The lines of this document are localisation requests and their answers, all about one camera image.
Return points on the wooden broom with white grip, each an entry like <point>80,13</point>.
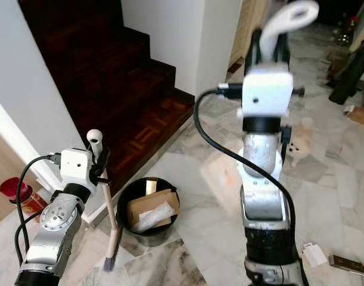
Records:
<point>111,220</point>

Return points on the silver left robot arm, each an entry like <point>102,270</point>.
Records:
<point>53,238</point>

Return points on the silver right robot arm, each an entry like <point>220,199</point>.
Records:
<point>262,202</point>

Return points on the tan cardboard strip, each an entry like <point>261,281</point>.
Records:
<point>152,186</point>

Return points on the brown cardboard box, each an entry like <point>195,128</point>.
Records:
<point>146,205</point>

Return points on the white plastic wrapper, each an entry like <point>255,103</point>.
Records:
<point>155,218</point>

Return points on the dark wooden staircase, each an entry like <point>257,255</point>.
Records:
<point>104,77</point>

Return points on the red lidded jar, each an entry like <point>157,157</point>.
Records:
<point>14,189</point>

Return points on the black round bin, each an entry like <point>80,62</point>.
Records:
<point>158,239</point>

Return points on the brown wooden door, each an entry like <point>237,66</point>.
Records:
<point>0,185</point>

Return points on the black cylinder bag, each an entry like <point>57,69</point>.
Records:
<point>351,74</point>

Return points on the small cream fluffy dog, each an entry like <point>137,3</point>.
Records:
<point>302,146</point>

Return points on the long wooden plank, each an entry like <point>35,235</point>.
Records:
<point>360,115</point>

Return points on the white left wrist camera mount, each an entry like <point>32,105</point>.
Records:
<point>75,167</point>

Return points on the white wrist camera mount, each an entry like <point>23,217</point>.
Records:
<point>75,167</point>
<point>268,92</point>

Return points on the light wooden door frame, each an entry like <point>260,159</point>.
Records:
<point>244,24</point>

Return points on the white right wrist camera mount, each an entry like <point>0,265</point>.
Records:
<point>268,92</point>

